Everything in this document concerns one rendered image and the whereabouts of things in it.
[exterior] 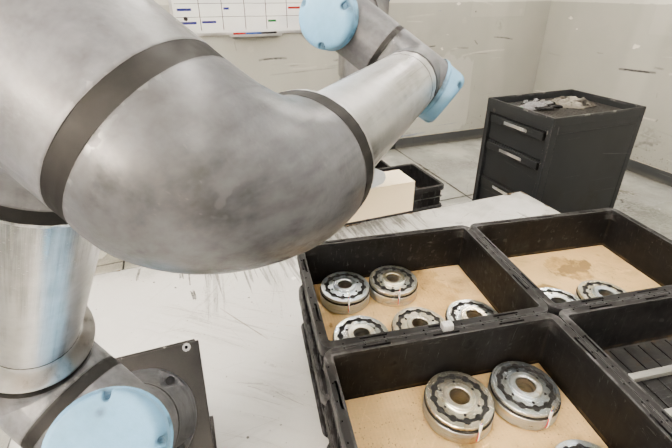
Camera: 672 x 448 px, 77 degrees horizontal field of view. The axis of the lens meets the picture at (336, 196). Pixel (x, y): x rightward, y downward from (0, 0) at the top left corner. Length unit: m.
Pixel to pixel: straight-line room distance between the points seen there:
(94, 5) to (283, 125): 0.09
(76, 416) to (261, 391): 0.46
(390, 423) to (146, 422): 0.36
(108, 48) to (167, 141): 0.05
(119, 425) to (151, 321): 0.62
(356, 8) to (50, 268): 0.41
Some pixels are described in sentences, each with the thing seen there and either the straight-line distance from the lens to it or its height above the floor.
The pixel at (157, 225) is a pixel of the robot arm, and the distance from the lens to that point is 0.19.
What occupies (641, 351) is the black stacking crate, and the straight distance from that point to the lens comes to 0.98.
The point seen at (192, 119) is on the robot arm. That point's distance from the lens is 0.19.
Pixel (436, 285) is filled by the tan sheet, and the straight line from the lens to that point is 0.98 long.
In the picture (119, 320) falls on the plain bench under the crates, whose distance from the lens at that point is 1.18.
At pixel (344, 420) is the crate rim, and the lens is 0.60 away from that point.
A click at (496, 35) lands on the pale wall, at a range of 4.64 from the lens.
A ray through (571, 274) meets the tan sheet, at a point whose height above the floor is 0.83.
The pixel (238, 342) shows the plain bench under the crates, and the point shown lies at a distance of 1.03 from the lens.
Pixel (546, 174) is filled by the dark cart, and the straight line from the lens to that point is 2.26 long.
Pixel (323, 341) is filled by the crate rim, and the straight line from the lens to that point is 0.69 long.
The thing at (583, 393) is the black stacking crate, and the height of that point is 0.86.
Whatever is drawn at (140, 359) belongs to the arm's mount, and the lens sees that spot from 0.77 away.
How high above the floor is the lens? 1.42
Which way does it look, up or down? 26 degrees down
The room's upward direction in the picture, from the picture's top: straight up
